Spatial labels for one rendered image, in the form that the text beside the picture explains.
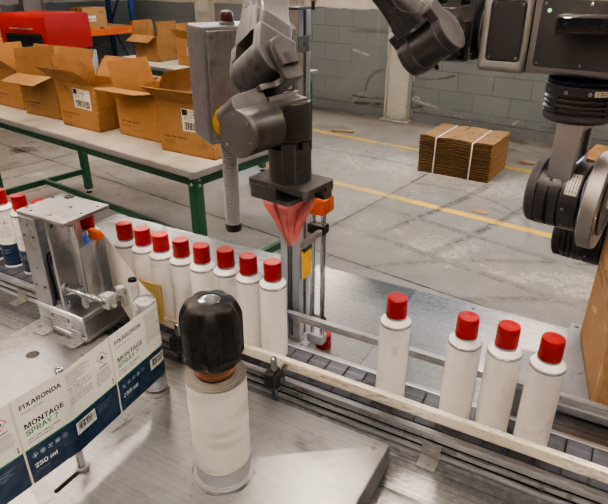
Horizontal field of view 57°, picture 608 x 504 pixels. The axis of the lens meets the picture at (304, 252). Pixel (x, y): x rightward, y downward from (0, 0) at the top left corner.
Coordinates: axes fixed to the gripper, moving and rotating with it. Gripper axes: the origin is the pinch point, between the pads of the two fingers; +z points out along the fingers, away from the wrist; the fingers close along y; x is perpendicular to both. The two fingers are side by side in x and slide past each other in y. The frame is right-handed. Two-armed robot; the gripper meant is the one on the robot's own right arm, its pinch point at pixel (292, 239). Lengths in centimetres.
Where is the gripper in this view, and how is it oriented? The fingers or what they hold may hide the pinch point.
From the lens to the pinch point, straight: 80.1
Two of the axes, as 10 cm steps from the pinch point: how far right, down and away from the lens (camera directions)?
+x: 6.2, -3.6, 7.0
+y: 7.9, 2.6, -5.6
